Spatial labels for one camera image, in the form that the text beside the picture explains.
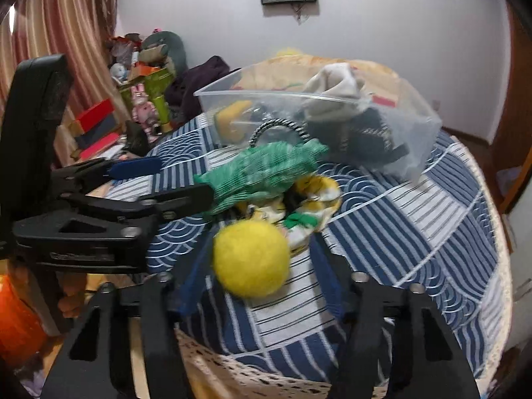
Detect green knitted glove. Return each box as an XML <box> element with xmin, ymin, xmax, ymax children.
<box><xmin>194</xmin><ymin>139</ymin><xmax>328</xmax><ymax>215</ymax></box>

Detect yellow felt ball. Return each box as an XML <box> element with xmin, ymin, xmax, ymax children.
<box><xmin>212</xmin><ymin>220</ymin><xmax>291</xmax><ymax>299</ymax></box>

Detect black white braided rope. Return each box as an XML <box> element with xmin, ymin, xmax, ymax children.
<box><xmin>248</xmin><ymin>118</ymin><xmax>313</xmax><ymax>150</ymax></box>

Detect floral yellow scrunchie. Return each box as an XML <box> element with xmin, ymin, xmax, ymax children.
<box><xmin>236</xmin><ymin>174</ymin><xmax>342</xmax><ymax>255</ymax></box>

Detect left hand holding gripper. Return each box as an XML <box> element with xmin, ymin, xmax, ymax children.
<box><xmin>58</xmin><ymin>273</ymin><xmax>87</xmax><ymax>319</ymax></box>

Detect red and grey boxes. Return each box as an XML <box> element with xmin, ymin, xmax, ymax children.
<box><xmin>67</xmin><ymin>98</ymin><xmax>121</xmax><ymax>160</ymax></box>

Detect pink rabbit toy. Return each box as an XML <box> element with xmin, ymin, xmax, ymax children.
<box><xmin>131</xmin><ymin>84</ymin><xmax>161</xmax><ymax>136</ymax></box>

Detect dark purple garment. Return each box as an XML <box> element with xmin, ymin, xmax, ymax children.
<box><xmin>164</xmin><ymin>56</ymin><xmax>230</xmax><ymax>127</ymax></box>

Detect yellow sponge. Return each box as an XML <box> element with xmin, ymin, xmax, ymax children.
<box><xmin>214</xmin><ymin>100</ymin><xmax>252</xmax><ymax>144</ymax></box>

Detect green cardboard box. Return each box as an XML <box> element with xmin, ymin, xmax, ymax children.
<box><xmin>118</xmin><ymin>68</ymin><xmax>174</xmax><ymax>124</ymax></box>

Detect blue white patterned tablecloth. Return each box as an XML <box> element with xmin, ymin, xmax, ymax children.
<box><xmin>103</xmin><ymin>112</ymin><xmax>514</xmax><ymax>399</ymax></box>

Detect green dinosaur plush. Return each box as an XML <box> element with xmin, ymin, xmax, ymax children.
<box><xmin>139</xmin><ymin>31</ymin><xmax>188</xmax><ymax>76</ymax></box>

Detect striped pink curtain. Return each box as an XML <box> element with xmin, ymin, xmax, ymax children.
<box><xmin>1</xmin><ymin>0</ymin><xmax>129</xmax><ymax>165</ymax></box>

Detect colourful beige blanket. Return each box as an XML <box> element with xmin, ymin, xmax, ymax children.
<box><xmin>233</xmin><ymin>50</ymin><xmax>399</xmax><ymax>91</ymax></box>

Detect white cloth pouch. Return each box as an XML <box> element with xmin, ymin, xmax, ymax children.
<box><xmin>302</xmin><ymin>62</ymin><xmax>365</xmax><ymax>121</ymax></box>

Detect black striped fabric item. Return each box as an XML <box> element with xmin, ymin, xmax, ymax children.
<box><xmin>306</xmin><ymin>107</ymin><xmax>409</xmax><ymax>169</ymax></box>

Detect clear plastic storage bin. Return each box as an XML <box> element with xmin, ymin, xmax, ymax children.
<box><xmin>195</xmin><ymin>55</ymin><xmax>442</xmax><ymax>181</ymax></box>

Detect brown wooden door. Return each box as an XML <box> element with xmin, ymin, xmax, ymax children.
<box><xmin>491</xmin><ymin>8</ymin><xmax>531</xmax><ymax>212</ymax></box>

